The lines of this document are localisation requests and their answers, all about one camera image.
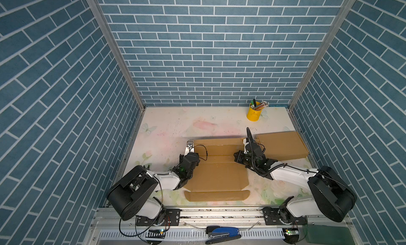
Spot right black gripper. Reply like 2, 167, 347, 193
233, 149, 258, 170

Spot cardboard box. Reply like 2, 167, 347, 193
256, 131, 309, 161

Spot cardboard sheet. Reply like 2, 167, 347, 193
184, 138, 250, 202

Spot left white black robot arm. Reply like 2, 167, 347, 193
106, 152, 201, 224

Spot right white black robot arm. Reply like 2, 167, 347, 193
234, 149, 357, 224

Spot green box at front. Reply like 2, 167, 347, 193
306, 225, 355, 245

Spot yellow pen cup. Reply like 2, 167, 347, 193
246, 103, 262, 122

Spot pens in cup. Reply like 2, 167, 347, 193
250, 99, 269, 111

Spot blue black stapler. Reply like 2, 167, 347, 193
205, 226, 242, 245

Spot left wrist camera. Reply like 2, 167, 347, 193
185, 140, 194, 155

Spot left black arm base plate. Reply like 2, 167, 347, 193
136, 209, 181, 227

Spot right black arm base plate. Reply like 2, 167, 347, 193
262, 207, 308, 226

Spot aluminium front rail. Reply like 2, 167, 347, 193
83, 205, 362, 245

